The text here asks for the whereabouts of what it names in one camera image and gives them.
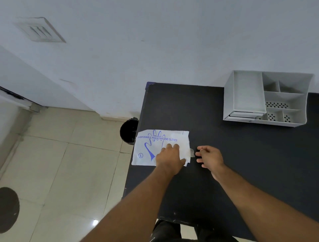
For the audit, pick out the person's left thumb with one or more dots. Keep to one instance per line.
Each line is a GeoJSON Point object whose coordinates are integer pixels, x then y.
{"type": "Point", "coordinates": [183, 162]}

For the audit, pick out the black trash bin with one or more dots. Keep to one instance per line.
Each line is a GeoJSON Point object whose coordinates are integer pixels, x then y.
{"type": "Point", "coordinates": [128, 131]}

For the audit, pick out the dark round floor disc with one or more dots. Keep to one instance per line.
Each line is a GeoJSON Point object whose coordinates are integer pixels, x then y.
{"type": "Point", "coordinates": [7, 210]}

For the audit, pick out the white blue-printed glove packet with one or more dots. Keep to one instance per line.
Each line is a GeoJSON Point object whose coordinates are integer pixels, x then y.
{"type": "Point", "coordinates": [149, 149]}

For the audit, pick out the person's left forearm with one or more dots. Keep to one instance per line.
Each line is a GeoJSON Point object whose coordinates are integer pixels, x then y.
{"type": "Point", "coordinates": [132, 212]}

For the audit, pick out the person's right hand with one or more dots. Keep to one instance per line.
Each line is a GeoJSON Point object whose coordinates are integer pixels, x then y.
{"type": "Point", "coordinates": [213, 159]}

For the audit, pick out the white wall vent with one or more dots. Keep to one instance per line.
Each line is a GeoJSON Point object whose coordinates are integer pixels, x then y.
{"type": "Point", "coordinates": [39, 31]}

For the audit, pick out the person's right fingers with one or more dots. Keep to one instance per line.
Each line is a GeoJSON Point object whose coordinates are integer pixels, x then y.
{"type": "Point", "coordinates": [200, 154]}

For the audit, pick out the person's left hand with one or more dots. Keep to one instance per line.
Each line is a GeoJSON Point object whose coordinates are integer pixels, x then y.
{"type": "Point", "coordinates": [169, 160]}

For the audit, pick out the person's right forearm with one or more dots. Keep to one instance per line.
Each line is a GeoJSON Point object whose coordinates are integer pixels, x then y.
{"type": "Point", "coordinates": [261, 212]}

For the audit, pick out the white desk organizer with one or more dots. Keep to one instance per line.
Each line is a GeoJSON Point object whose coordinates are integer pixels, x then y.
{"type": "Point", "coordinates": [249, 97]}

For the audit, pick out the person's black trousers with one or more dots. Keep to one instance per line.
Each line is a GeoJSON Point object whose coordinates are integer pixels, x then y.
{"type": "Point", "coordinates": [164, 231]}

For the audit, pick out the white door frame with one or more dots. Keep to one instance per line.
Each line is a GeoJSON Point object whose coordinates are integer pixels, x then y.
{"type": "Point", "coordinates": [17, 98]}

